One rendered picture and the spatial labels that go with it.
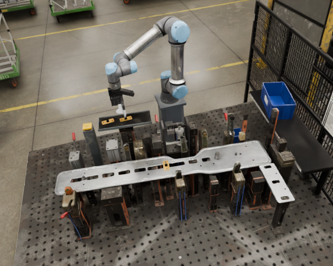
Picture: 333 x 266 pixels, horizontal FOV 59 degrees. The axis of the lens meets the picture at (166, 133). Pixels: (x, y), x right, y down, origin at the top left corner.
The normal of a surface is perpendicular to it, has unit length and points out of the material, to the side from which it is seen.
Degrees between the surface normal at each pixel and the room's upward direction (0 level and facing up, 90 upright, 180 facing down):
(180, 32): 82
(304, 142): 0
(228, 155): 0
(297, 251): 0
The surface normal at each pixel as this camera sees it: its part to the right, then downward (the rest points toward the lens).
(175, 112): 0.26, 0.62
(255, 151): -0.07, -0.75
